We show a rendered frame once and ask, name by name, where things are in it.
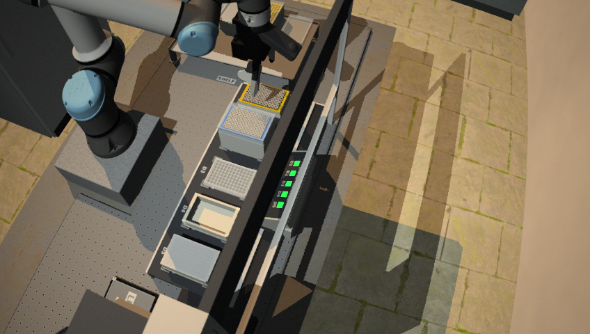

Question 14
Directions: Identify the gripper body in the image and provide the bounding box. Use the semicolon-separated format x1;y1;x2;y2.
231;12;271;61

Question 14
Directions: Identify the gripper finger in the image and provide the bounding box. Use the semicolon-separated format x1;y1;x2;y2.
267;48;275;63
238;54;262;97

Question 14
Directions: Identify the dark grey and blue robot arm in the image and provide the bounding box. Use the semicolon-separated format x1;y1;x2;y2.
18;0;302;159

